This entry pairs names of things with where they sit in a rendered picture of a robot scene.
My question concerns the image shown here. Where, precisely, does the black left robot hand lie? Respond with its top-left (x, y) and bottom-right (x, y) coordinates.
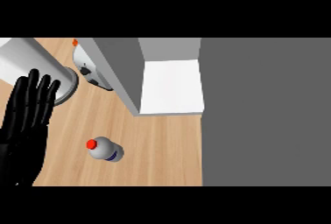
top-left (0, 68), bottom-right (63, 187)

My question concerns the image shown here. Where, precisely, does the red-capped water bottle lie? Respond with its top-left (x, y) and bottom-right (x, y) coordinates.
top-left (86, 136), bottom-right (126, 163)

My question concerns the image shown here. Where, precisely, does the grey open cabinet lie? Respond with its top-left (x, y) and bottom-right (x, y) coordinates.
top-left (78, 38), bottom-right (206, 117)

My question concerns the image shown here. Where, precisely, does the dark grey cabinet door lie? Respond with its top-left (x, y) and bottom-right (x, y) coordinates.
top-left (199, 38), bottom-right (331, 187)

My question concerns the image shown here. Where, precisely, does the white cylindrical appliance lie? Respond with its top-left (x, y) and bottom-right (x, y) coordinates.
top-left (0, 38), bottom-right (80, 107)

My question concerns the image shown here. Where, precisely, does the white appliance with black knobs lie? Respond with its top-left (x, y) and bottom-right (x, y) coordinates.
top-left (72, 38), bottom-right (114, 92)

